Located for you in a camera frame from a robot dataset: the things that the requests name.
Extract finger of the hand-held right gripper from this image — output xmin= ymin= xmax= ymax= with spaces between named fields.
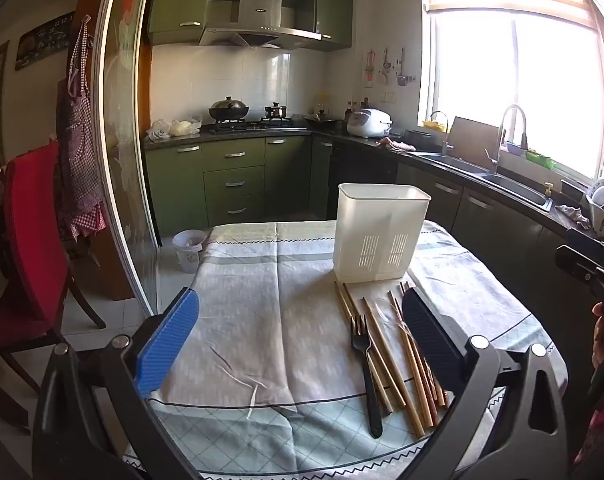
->
xmin=564 ymin=227 xmax=604 ymax=263
xmin=554 ymin=244 xmax=604 ymax=301

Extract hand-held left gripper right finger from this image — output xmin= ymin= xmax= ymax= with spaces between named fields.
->
xmin=402 ymin=287 xmax=570 ymax=480

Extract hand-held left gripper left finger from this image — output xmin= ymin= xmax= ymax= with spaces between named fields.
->
xmin=32 ymin=287 xmax=203 ymax=480

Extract pile of wooden chopsticks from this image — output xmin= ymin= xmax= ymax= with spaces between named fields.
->
xmin=333 ymin=280 xmax=450 ymax=437

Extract black plastic fork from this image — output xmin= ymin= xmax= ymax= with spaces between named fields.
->
xmin=350 ymin=315 xmax=384 ymax=439

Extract white plastic utensil holder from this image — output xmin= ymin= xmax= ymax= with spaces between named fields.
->
xmin=332 ymin=183 xmax=431 ymax=283

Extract person's right hand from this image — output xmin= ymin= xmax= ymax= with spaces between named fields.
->
xmin=591 ymin=304 xmax=604 ymax=368

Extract grey rag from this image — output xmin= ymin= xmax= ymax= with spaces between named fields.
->
xmin=554 ymin=204 xmax=593 ymax=228

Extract person's red patterned clothing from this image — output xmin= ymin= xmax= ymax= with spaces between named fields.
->
xmin=579 ymin=385 xmax=604 ymax=466

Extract white trash bin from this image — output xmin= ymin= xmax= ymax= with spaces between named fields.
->
xmin=173 ymin=230 xmax=207 ymax=274

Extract patterned pale tablecloth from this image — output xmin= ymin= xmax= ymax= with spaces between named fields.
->
xmin=124 ymin=220 xmax=568 ymax=480

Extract dark sink counter cabinets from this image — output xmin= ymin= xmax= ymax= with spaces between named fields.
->
xmin=397 ymin=160 xmax=583 ymax=311

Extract green plastic basket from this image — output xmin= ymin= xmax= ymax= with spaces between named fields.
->
xmin=526 ymin=149 xmax=557 ymax=170

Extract steel kitchen sink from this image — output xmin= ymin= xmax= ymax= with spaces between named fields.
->
xmin=417 ymin=152 xmax=555 ymax=211

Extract tall steel sink faucet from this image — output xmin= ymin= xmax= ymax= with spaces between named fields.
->
xmin=484 ymin=105 xmax=529 ymax=176

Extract brown cutting board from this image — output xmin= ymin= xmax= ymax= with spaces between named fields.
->
xmin=449 ymin=116 xmax=503 ymax=166

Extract kitchen window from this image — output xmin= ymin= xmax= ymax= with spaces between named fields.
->
xmin=417 ymin=0 xmax=604 ymax=183

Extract black built-in appliance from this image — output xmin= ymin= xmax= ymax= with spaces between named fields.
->
xmin=327 ymin=142 xmax=397 ymax=221

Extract green lower kitchen cabinets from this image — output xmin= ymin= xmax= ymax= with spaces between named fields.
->
xmin=146 ymin=135 xmax=333 ymax=238

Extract green kitchen cabinets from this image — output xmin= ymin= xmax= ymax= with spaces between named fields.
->
xmin=146 ymin=135 xmax=333 ymax=238
xmin=146 ymin=0 xmax=355 ymax=53

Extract red wooden chair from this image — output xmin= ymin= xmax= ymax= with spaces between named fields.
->
xmin=0 ymin=140 xmax=107 ymax=411

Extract sliding glass door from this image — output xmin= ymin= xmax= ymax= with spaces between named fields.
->
xmin=89 ymin=0 xmax=163 ymax=316

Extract small steel faucet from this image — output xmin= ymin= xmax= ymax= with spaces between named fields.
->
xmin=429 ymin=111 xmax=454 ymax=157

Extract red cloth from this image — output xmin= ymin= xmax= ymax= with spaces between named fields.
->
xmin=376 ymin=137 xmax=417 ymax=153

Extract checked red apron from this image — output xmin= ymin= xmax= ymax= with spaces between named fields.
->
xmin=56 ymin=17 xmax=107 ymax=238

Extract white plastic bags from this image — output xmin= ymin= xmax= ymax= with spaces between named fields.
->
xmin=146 ymin=117 xmax=203 ymax=142

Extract white rice cooker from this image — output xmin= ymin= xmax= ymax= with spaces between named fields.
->
xmin=346 ymin=108 xmax=393 ymax=139

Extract black gas stove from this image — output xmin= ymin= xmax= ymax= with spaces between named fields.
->
xmin=207 ymin=117 xmax=303 ymax=133

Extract dark sauce bottles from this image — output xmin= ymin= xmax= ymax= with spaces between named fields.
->
xmin=343 ymin=97 xmax=371 ymax=121

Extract black wok with lid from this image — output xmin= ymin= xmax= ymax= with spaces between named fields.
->
xmin=209 ymin=96 xmax=250 ymax=123

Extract hanging kitchen tools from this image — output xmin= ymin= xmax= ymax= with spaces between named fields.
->
xmin=364 ymin=47 xmax=415 ymax=88

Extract steel range hood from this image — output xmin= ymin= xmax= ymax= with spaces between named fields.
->
xmin=199 ymin=0 xmax=333 ymax=52

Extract green upper kitchen cabinets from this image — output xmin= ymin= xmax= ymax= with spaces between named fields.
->
xmin=146 ymin=0 xmax=355 ymax=53

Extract dark wall picture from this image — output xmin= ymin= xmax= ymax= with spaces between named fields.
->
xmin=15 ymin=11 xmax=75 ymax=71

